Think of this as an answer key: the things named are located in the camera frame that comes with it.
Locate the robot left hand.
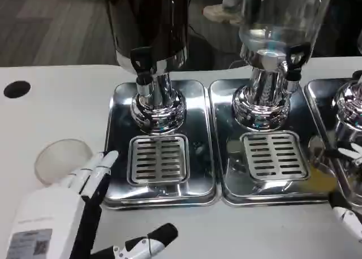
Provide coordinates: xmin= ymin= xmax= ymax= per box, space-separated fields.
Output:
xmin=0 ymin=150 xmax=179 ymax=259

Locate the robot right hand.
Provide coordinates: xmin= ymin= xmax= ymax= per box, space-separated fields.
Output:
xmin=329 ymin=141 xmax=362 ymax=243

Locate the clear ribbed glass cup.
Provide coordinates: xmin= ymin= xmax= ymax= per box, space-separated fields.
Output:
xmin=33 ymin=139 xmax=94 ymax=187

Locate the slotted steel drip grid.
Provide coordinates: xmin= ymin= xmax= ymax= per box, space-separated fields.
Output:
xmin=127 ymin=134 xmax=190 ymax=185
xmin=240 ymin=131 xmax=311 ymax=182

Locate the steel drip tray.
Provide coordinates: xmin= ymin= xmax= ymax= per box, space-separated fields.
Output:
xmin=101 ymin=80 xmax=218 ymax=211
xmin=208 ymin=78 xmax=341 ymax=206
xmin=304 ymin=77 xmax=362 ymax=209

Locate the round black counter hole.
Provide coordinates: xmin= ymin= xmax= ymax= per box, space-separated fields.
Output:
xmin=3 ymin=80 xmax=32 ymax=99

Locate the black tap of clear dispenser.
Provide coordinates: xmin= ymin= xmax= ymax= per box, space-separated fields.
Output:
xmin=282 ymin=43 xmax=311 ymax=95

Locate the black tap of dark dispenser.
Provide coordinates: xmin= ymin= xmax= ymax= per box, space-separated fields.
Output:
xmin=130 ymin=46 xmax=157 ymax=98

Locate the clear drink dispenser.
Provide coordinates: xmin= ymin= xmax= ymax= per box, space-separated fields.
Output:
xmin=231 ymin=0 xmax=332 ymax=131

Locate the dark drink dispenser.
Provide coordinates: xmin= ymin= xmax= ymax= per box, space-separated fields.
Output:
xmin=103 ymin=0 xmax=193 ymax=136

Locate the person's shoe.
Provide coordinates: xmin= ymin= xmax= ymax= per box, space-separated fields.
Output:
xmin=202 ymin=3 xmax=244 ymax=24

